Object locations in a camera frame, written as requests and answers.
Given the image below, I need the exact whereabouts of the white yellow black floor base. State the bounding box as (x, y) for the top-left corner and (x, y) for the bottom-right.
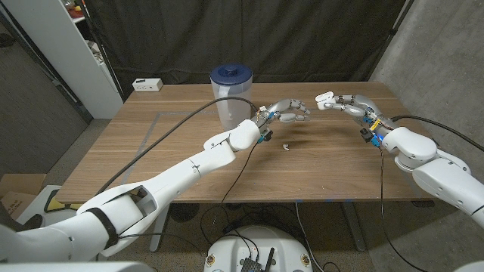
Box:
(14, 184), (86, 227)

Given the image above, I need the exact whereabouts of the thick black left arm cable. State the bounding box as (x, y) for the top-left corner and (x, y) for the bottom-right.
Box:
(94, 96), (261, 197)

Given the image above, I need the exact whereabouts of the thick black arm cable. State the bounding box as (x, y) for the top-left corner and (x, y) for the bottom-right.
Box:
(389, 114), (484, 153)
(94, 96), (261, 197)

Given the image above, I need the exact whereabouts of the black round floor fan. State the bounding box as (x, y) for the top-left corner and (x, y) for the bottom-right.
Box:
(169, 202), (200, 223)

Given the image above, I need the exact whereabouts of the black torso computer module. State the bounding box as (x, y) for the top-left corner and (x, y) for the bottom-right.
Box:
(240, 256), (265, 272)

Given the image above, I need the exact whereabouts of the grey floor cable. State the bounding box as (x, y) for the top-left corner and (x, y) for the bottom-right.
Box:
(294, 201), (324, 272)

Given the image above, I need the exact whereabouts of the white shelf cabinet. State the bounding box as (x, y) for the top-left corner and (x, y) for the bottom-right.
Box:
(0, 0), (125, 120)

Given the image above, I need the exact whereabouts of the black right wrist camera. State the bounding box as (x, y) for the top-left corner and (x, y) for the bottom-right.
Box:
(358, 127), (383, 149)

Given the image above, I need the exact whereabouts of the white AirPods case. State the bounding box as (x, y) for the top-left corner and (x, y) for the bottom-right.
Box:
(315, 91), (336, 111)

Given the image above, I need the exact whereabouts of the frosted pitcher with blue lid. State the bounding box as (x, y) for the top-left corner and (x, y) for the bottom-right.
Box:
(209, 63), (253, 131)

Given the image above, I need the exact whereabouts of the printed cardboard box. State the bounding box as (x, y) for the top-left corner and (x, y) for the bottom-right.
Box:
(0, 190), (28, 219)

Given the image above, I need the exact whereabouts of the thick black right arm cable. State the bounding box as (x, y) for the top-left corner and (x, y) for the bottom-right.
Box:
(389, 114), (484, 153)

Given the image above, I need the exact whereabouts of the white power strip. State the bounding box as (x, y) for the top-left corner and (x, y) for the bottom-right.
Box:
(132, 78), (164, 93)

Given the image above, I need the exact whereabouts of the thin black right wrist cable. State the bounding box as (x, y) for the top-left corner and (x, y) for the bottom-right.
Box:
(377, 147), (428, 272)

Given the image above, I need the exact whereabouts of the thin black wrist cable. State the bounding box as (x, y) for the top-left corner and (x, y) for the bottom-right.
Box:
(200, 141), (260, 250)
(377, 147), (428, 272)

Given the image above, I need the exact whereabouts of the grey table leg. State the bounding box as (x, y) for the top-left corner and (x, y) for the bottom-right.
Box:
(340, 202), (368, 253)

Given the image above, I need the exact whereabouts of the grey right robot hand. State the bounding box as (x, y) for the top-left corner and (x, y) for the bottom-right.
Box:
(315, 93), (397, 134)

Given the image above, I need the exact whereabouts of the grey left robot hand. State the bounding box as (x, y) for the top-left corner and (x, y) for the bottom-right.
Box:
(255, 98), (312, 129)

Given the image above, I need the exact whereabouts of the thin black left wrist cable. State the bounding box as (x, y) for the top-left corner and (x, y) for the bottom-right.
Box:
(200, 141), (260, 250)

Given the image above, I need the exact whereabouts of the black backdrop stand pole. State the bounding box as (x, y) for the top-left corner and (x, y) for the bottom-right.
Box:
(368, 0), (416, 82)
(80, 0), (126, 102)

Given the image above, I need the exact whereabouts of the white table leg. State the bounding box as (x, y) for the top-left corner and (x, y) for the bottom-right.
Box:
(149, 211), (171, 253)

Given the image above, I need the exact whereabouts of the white robot torso base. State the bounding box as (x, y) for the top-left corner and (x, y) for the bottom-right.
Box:
(203, 225), (314, 272)

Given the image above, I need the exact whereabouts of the plain cardboard box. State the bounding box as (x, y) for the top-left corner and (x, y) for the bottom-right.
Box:
(0, 173), (47, 196)

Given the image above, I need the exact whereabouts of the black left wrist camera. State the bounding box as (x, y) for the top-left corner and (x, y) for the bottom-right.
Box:
(256, 128), (274, 144)

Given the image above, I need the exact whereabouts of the black torso antenna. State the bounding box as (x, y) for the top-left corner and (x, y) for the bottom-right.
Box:
(264, 247), (276, 272)

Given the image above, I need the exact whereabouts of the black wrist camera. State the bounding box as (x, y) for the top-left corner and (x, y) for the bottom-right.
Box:
(256, 128), (274, 144)
(358, 127), (383, 149)

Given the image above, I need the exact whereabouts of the black backdrop curtain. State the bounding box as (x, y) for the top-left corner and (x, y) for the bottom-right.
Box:
(81, 0), (409, 101)

